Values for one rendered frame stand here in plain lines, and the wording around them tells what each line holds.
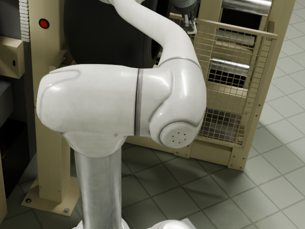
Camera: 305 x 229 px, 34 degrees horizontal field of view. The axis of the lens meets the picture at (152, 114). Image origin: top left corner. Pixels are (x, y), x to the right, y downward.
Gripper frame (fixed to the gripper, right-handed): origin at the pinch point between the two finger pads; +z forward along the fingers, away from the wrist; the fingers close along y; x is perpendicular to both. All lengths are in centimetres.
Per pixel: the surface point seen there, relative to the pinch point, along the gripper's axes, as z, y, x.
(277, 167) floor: 156, -17, -35
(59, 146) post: 68, -20, 71
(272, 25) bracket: 65, 31, -32
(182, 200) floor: 123, -40, 20
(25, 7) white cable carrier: 12, 22, 66
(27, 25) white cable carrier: 18, 17, 68
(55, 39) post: 21, 12, 57
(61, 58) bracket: 24, 4, 55
